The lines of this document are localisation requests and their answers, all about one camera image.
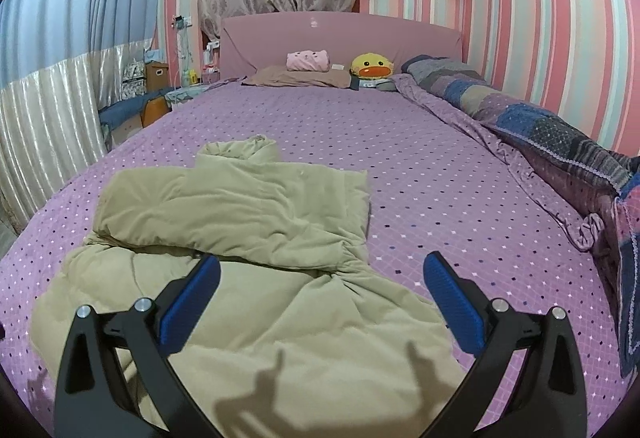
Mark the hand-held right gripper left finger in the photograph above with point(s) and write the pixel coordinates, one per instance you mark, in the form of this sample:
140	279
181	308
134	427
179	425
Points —
187	308

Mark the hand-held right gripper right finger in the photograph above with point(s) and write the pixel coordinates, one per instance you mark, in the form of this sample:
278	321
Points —
452	308

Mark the beige puffer jacket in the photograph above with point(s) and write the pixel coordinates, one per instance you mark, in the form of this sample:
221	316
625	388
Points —
250	218

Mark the bed with purple dotted sheet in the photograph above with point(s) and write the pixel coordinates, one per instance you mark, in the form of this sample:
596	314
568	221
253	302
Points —
450	168

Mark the patchwork quilt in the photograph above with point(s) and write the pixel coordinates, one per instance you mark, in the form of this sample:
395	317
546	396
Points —
525	123

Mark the orange wooden chair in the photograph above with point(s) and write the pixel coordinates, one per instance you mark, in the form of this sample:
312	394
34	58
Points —
154	112

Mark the blue cloth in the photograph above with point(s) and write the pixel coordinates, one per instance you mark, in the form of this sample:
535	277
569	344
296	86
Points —
120	111

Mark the bedside table with pale cloth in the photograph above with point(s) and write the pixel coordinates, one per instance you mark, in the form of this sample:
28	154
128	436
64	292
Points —
190	96

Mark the brown storage box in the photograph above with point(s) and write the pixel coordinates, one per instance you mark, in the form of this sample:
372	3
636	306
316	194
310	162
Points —
156	77

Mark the pleated window curtain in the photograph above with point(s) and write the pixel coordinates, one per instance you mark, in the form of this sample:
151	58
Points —
50	118

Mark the black and white patterned bag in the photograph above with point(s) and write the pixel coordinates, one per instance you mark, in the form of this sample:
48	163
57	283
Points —
133	79

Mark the pink bedside items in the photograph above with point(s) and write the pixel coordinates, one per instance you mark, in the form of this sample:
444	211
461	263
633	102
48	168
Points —
211	61

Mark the brown pillow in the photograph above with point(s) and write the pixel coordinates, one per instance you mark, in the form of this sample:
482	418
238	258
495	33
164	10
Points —
280	77

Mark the yellow duck plush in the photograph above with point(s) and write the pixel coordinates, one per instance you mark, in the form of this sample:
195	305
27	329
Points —
371	64

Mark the pink rolled cushion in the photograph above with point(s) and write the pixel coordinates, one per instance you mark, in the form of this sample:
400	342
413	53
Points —
307	61

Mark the pink headboard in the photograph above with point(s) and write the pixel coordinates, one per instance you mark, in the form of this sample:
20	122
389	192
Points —
350	38

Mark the wall socket with charger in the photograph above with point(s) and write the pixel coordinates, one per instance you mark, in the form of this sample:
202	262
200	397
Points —
182	22

